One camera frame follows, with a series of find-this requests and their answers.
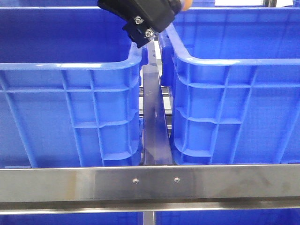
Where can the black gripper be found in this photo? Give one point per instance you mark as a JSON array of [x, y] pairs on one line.
[[144, 18]]

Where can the blue plastic crate left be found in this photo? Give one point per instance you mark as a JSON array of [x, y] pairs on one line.
[[69, 89]]

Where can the blue plastic crate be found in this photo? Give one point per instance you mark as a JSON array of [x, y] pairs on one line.
[[69, 89], [234, 77]]

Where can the blue plastic crate right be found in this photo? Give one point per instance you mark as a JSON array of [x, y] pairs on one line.
[[234, 77]]

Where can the blue crate rear left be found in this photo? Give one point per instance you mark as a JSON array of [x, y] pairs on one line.
[[48, 3]]

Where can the blue crate lower left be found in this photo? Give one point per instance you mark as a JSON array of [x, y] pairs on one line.
[[116, 218]]

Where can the blue crate lower right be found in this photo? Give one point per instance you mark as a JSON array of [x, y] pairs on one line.
[[230, 217]]

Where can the steel centre divider rail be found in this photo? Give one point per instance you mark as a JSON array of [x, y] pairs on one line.
[[157, 150]]

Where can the stainless steel front rail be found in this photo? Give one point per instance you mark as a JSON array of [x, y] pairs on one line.
[[149, 188]]

